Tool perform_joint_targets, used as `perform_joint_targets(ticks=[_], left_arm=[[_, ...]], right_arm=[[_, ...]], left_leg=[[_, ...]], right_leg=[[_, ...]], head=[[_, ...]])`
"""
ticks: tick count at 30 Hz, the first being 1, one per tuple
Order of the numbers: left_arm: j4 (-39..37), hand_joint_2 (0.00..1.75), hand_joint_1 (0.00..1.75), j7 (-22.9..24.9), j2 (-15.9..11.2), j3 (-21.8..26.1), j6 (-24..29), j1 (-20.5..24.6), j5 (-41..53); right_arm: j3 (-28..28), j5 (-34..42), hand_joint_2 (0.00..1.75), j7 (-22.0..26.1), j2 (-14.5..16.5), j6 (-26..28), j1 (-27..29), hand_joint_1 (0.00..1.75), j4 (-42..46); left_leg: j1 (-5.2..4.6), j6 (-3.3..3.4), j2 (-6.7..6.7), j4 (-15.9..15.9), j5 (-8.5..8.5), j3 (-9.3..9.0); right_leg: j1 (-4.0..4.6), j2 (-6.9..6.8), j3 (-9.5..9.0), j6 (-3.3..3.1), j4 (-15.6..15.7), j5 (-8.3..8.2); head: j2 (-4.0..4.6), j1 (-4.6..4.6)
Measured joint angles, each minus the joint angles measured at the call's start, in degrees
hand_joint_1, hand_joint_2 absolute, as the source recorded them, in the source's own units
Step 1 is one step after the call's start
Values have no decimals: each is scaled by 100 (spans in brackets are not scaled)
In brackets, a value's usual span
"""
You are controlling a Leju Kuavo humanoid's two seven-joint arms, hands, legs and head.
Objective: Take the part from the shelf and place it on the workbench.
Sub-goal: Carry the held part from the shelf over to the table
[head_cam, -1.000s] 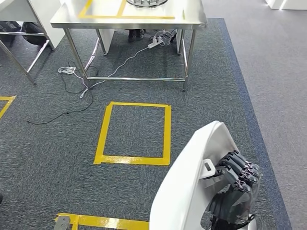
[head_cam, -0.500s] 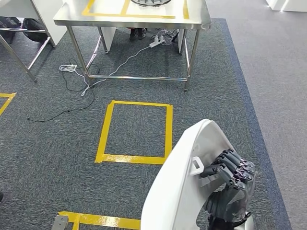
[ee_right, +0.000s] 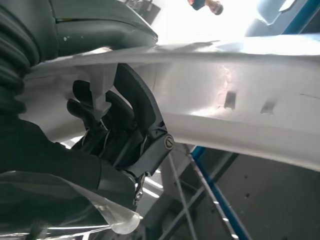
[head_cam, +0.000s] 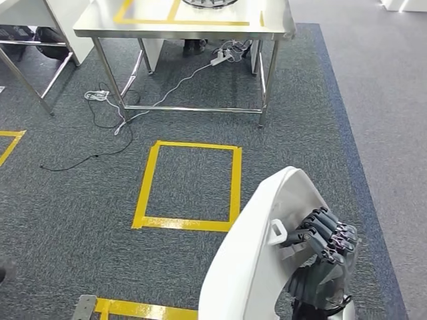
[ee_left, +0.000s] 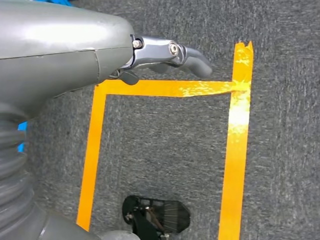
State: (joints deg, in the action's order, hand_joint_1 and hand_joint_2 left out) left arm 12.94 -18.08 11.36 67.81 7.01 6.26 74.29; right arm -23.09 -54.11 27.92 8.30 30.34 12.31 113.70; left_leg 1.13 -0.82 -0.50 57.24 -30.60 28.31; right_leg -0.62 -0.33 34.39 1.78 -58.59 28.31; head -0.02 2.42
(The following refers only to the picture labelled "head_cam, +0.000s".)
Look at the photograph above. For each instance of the white cabinet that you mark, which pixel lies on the white cabinet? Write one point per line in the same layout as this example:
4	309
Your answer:
76	26

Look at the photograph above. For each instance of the black bag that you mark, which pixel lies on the black bag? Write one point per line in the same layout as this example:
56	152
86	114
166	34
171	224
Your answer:
51	44
17	40

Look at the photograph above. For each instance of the grey plastic wheel hubcap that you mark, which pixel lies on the grey plastic wheel hubcap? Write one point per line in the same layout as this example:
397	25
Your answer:
210	3

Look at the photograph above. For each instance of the stainless steel workbench table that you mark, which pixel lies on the stainless steel workbench table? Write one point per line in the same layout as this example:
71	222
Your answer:
280	17
20	13

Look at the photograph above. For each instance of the yellow floor tape square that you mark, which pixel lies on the yellow floor tape square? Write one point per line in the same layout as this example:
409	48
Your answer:
150	310
192	224
10	133

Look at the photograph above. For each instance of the white power strip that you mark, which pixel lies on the white power strip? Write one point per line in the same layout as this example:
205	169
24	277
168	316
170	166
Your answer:
220	58

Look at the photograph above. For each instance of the white box plinth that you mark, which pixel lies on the white box plinth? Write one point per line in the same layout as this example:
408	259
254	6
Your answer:
410	4

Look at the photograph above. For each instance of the yellow table tape frame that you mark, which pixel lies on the yellow table tape frame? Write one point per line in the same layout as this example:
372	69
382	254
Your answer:
150	21

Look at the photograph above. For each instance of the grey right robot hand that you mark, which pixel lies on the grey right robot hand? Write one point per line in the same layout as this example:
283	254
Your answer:
337	282

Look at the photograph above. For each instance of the white plastic fender part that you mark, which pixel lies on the white plastic fender part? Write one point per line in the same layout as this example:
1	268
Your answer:
240	265

